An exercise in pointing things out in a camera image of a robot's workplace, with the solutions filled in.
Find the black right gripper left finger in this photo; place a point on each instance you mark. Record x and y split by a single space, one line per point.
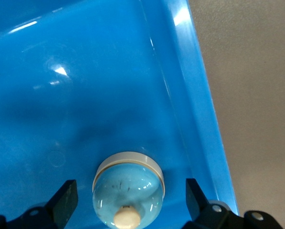
63 202

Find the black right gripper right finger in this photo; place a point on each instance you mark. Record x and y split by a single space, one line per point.
197 205

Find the blue call bell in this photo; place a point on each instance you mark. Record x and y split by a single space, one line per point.
123 188

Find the blue plastic tray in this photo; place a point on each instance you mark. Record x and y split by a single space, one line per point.
85 95

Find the brown table cover sheet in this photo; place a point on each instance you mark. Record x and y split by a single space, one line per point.
264 95

